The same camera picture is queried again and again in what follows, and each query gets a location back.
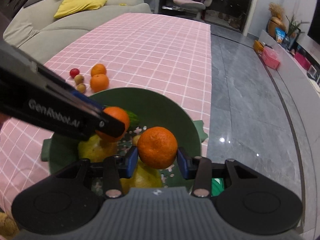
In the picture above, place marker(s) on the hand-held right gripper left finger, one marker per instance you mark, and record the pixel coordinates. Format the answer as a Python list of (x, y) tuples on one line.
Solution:
[(131, 162)]

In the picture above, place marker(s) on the yellow-green pear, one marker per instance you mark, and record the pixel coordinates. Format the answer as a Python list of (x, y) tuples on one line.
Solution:
[(142, 178), (92, 148)]

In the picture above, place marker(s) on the small white framed device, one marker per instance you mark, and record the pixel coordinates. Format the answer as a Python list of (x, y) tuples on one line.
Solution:
[(312, 72)]

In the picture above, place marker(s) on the golden round vase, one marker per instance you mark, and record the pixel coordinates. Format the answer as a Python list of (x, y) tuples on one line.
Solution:
[(276, 26)]

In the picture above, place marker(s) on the orange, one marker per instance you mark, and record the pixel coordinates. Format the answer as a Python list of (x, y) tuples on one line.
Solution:
[(157, 147), (117, 115), (98, 69), (99, 83)]

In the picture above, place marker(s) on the red cherry tomato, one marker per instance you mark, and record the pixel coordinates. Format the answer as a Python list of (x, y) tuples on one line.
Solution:
[(73, 72)]

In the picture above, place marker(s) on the pink checked tablecloth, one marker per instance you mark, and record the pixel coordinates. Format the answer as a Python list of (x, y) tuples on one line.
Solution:
[(150, 55)]

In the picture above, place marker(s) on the blue glass jar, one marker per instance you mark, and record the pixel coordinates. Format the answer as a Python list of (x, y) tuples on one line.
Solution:
[(289, 43)]

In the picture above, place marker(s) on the pink storage box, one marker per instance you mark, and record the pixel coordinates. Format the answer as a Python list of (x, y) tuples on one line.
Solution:
[(271, 58)]

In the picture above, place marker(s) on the grey television stand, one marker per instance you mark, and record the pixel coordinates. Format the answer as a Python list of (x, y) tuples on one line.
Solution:
[(287, 55)]

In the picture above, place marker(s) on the dried flower bunch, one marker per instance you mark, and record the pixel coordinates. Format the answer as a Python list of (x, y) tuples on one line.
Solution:
[(276, 9)]

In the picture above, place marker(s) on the black television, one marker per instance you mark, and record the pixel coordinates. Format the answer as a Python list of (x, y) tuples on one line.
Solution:
[(315, 30)]

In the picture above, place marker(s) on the green colander bowl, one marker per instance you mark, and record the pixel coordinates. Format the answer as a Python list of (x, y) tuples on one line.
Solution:
[(160, 107)]

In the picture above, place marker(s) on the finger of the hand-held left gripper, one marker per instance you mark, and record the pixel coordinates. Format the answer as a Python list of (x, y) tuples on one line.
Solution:
[(112, 126)]

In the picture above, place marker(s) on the pink desk chair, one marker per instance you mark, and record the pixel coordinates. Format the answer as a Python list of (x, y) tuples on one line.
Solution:
[(192, 1)]

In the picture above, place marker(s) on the orange box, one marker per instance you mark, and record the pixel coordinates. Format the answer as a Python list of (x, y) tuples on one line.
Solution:
[(258, 47)]

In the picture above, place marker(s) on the beige sofa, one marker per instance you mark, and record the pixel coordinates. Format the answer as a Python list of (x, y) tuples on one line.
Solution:
[(50, 35)]

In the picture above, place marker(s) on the yellow pillow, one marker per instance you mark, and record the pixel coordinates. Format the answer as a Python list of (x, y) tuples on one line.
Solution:
[(80, 3)]

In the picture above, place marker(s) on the teal striped cloth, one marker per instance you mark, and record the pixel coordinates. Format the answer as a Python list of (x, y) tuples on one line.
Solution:
[(218, 187)]

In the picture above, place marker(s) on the blue snack bag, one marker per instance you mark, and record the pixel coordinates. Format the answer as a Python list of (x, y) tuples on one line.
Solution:
[(280, 35)]

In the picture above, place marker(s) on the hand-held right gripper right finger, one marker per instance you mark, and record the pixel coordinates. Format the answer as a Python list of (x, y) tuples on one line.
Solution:
[(184, 165)]

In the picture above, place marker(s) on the green cucumber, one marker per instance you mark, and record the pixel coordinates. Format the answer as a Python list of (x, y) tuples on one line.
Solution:
[(133, 118)]

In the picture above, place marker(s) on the magenta box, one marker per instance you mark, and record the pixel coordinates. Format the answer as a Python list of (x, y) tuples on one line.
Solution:
[(303, 61)]

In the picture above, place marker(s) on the green potted plant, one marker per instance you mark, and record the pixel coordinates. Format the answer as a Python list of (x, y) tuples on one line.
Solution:
[(296, 27)]

